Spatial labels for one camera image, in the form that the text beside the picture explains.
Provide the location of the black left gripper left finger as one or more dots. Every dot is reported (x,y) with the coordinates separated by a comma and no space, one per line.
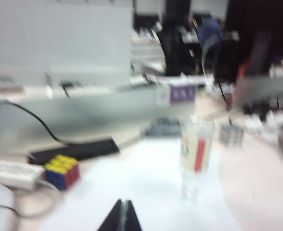
(115,219)

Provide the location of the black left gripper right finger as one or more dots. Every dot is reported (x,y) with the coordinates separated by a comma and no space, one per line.
(132,219)

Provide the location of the clear plastic bottle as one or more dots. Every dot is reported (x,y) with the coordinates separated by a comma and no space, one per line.
(194,154)

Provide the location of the white paper sheet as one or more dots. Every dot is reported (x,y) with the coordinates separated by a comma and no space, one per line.
(88,192)
(168,211)

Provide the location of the multicoloured Rubik's cube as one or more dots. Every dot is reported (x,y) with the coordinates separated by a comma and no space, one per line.
(62,173)

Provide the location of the black flat bar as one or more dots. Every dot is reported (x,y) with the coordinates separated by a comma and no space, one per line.
(83,150)

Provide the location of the frosted glass desk partition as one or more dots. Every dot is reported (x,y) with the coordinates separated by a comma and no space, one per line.
(95,113)

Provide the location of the white power strip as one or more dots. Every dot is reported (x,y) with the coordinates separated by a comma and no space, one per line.
(11,172)

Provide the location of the silver mirror cube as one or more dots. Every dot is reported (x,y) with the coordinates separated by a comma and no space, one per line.
(230,136)

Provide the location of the purple and white nameplate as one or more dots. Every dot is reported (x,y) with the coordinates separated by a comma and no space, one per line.
(182,93)

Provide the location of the crumpled white tissue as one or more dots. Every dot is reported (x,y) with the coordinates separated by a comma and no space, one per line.
(254,122)

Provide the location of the black mesh office chair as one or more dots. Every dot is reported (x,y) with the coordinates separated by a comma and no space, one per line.
(175,53)

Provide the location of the grey frosted desk panel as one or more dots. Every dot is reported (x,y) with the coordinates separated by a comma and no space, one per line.
(259,91)

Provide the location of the white upright board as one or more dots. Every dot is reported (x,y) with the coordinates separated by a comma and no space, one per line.
(59,43)

